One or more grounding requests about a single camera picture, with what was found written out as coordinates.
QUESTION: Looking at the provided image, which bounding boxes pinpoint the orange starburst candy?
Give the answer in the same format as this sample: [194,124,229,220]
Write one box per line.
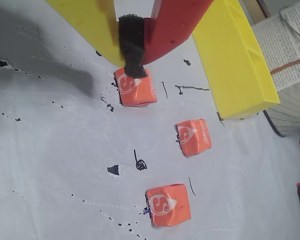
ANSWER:
[145,183,192,228]
[174,118,213,157]
[113,67,158,107]

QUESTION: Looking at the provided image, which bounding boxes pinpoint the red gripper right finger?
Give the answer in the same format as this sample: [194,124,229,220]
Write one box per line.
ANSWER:
[118,0,215,79]

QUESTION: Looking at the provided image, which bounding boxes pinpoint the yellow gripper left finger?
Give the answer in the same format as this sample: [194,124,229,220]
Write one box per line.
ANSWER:
[44,0,127,68]

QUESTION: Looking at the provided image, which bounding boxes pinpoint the pale wooden stick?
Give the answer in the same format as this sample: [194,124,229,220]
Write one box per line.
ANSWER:
[243,0,268,26]

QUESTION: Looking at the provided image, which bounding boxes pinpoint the yellow three-compartment box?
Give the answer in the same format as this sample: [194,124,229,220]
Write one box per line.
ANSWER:
[191,0,281,120]

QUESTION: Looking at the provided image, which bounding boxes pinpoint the white plastic table cover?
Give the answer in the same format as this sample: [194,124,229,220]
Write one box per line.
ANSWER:
[0,0,300,240]

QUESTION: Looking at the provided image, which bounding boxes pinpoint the paint can with printed label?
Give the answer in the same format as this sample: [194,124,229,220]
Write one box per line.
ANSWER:
[251,6,300,138]

